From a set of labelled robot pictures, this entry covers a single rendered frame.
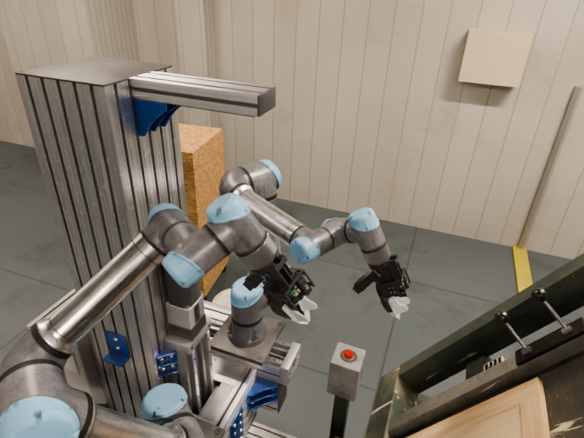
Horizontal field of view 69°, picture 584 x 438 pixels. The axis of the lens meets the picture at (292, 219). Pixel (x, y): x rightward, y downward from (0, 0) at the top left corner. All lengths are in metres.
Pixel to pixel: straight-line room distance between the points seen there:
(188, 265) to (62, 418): 0.33
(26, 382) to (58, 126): 0.55
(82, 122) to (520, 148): 3.73
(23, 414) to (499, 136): 3.93
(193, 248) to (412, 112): 3.54
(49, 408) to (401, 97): 3.75
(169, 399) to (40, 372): 0.41
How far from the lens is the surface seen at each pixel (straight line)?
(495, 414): 1.35
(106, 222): 1.17
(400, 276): 1.25
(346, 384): 1.83
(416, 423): 1.60
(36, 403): 0.89
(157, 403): 1.25
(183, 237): 0.84
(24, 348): 0.99
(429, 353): 1.72
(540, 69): 4.12
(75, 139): 1.12
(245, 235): 0.82
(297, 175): 4.68
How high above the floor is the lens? 2.25
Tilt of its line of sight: 30 degrees down
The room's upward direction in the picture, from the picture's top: 2 degrees clockwise
